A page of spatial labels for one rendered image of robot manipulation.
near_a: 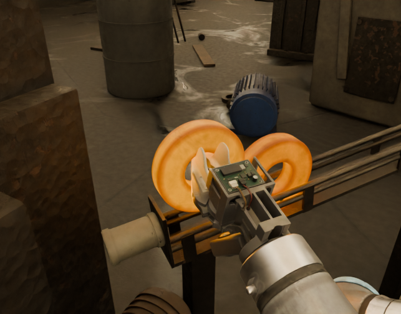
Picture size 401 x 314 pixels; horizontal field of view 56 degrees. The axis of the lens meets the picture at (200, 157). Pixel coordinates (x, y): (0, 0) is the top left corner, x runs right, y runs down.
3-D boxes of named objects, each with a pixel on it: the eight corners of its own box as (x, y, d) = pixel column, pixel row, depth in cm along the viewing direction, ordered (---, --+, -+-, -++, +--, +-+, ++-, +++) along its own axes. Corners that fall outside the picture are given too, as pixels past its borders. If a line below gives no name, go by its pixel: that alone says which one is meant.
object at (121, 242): (106, 249, 64) (97, 223, 60) (155, 230, 66) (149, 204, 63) (115, 274, 59) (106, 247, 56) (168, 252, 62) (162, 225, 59)
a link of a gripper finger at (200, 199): (211, 166, 57) (239, 209, 51) (210, 174, 58) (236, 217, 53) (183, 174, 55) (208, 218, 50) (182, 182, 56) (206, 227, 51)
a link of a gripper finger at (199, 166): (200, 126, 57) (228, 167, 51) (196, 154, 61) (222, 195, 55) (181, 130, 56) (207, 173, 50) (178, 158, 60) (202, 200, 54)
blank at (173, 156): (143, 134, 56) (149, 142, 53) (233, 108, 61) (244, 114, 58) (159, 215, 64) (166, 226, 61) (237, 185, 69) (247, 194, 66)
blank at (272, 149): (224, 154, 64) (233, 164, 61) (298, 118, 67) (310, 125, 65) (239, 217, 73) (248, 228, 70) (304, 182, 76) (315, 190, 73)
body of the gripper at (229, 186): (254, 152, 51) (306, 220, 44) (242, 192, 57) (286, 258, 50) (204, 165, 49) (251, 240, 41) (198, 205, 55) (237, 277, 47)
